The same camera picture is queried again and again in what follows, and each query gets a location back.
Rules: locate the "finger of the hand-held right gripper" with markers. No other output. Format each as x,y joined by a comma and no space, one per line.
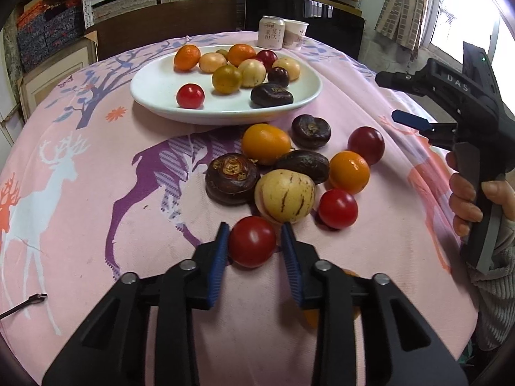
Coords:
396,79
408,117

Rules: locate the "white picture frame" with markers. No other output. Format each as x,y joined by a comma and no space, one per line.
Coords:
48,76

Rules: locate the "white metal shelf rack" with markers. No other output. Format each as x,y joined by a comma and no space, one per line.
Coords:
87,4

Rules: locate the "dark purple wrinkled passion fruit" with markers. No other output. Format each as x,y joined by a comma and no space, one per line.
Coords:
310,131

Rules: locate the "orange mandarin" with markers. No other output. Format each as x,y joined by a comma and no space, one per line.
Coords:
349,171
241,54
265,143
187,57
309,318

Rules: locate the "red plum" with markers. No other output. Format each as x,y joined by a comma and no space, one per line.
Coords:
365,144
266,58

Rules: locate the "pink deer print tablecloth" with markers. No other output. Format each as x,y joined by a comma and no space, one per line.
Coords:
100,209

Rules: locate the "small tan round fruit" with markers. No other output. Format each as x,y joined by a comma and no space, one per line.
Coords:
212,62

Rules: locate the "brick pattern curtain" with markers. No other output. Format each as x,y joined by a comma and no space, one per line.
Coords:
406,8

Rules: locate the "white paper cup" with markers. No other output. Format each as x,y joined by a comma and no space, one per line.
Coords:
295,34

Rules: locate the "dark avocado-like fruit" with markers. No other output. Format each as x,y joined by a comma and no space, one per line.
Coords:
301,165

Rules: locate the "red tomato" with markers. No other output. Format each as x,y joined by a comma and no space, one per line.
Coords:
338,208
190,95
252,241

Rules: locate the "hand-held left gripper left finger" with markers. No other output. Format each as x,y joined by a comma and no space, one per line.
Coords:
219,265

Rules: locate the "white oval plate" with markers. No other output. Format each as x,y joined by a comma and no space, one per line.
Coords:
161,88

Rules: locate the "olive yellow round fruit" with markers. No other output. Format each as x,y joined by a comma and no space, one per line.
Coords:
226,79

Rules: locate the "dark water chestnut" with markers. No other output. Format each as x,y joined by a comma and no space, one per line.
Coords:
272,95
232,178

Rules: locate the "bright window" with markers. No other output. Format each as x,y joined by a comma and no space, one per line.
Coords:
462,8

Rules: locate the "dark brown wooden board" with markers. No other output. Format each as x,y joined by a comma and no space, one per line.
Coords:
161,24

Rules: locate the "thin metal rod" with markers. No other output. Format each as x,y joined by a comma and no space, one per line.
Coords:
24,304

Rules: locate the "person's right hand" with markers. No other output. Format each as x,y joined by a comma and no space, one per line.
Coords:
462,197

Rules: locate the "stack of blue patterned boxes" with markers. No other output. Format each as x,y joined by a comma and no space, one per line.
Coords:
52,36

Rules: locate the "person's right forearm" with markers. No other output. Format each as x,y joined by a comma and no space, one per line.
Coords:
497,297

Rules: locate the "pale yellow round fruit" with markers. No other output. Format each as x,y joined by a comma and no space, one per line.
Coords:
286,68
252,73

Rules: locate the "dark purple plum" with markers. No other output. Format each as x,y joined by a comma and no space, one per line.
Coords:
278,76

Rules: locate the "striped pepino melon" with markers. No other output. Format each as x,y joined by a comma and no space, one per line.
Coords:
284,196

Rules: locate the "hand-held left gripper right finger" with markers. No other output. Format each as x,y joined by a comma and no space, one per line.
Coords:
291,265

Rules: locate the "black glossy panel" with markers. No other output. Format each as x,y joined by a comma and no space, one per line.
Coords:
314,20

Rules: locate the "silver drink can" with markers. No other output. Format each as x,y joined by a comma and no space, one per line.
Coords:
271,32

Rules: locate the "stack of red patterned boxes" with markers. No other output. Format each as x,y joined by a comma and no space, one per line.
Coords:
40,8

